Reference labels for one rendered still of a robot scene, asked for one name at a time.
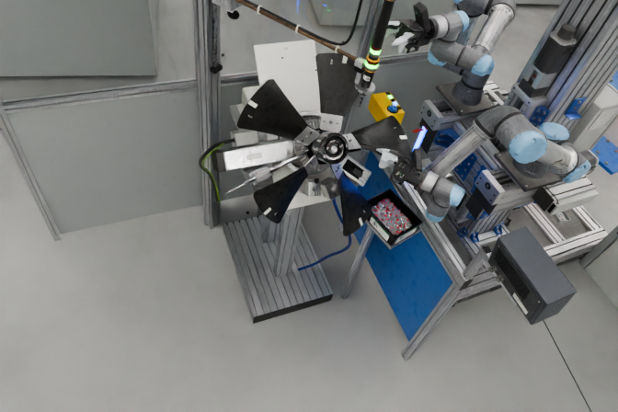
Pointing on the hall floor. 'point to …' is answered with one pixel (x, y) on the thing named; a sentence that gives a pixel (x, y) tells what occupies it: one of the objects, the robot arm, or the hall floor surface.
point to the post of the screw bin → (358, 262)
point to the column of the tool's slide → (209, 115)
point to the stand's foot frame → (277, 291)
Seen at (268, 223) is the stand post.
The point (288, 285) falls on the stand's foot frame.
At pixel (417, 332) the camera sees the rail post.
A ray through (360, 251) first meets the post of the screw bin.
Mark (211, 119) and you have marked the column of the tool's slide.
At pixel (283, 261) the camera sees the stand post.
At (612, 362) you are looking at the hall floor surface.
